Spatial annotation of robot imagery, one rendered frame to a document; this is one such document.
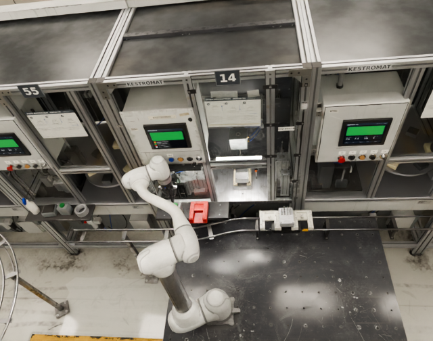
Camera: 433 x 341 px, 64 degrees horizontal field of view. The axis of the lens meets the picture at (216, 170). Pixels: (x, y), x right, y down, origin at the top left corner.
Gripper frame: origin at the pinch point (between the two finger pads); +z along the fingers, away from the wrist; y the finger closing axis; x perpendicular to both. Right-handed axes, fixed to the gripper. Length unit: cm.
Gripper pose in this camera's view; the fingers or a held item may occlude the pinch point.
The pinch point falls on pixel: (172, 197)
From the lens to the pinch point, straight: 241.4
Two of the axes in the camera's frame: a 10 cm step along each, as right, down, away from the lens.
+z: 1.2, 6.3, 7.7
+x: -0.6, 7.8, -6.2
